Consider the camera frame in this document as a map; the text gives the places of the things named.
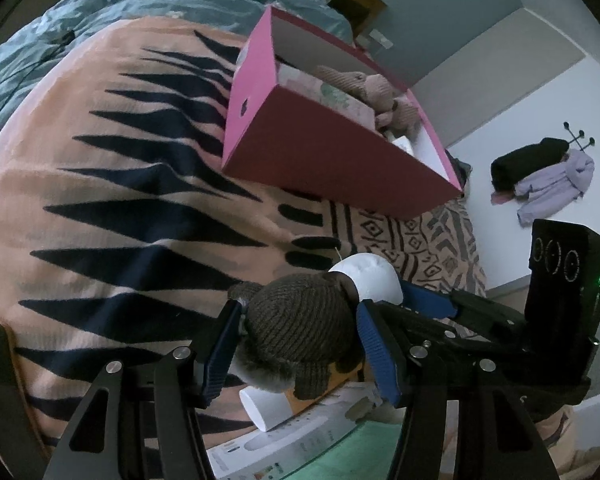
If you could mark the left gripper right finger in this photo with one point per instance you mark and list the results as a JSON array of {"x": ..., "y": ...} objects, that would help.
[{"x": 382, "y": 351}]

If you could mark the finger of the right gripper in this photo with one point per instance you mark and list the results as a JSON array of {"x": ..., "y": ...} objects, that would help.
[
  {"x": 427, "y": 302},
  {"x": 420, "y": 337}
]

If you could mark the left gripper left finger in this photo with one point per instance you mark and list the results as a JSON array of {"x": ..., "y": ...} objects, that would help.
[{"x": 215, "y": 349}]

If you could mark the brown knitted plush toy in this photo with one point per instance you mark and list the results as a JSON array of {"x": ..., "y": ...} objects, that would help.
[{"x": 307, "y": 318}]

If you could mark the orange lotion tube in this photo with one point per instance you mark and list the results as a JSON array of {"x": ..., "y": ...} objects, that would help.
[{"x": 314, "y": 381}]

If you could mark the white green-print lotion tube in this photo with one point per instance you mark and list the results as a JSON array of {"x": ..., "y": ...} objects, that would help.
[{"x": 325, "y": 94}]

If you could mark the green paper sheet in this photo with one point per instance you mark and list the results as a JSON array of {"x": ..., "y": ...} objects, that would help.
[{"x": 365, "y": 454}]

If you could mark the long white product box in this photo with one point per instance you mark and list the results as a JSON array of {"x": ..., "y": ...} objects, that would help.
[{"x": 289, "y": 433}]

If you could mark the black garment on hook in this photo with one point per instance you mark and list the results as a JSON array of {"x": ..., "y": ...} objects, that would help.
[{"x": 509, "y": 169}]

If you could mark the peach black patterned blanket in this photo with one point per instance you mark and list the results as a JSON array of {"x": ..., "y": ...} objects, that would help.
[{"x": 119, "y": 234}]

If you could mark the lilac hoodie on hook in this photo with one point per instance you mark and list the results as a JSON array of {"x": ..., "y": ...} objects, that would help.
[{"x": 550, "y": 189}]

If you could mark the pink knitted teddy bear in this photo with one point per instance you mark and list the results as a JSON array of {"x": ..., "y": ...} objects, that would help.
[{"x": 394, "y": 113}]

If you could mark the red smartphone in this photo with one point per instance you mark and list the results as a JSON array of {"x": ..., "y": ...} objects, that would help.
[{"x": 22, "y": 452}]

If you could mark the pink cardboard box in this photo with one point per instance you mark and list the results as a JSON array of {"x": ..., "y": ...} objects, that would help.
[{"x": 276, "y": 136}]

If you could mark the blue floral duvet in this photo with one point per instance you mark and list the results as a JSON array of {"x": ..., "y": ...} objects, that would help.
[{"x": 34, "y": 50}]

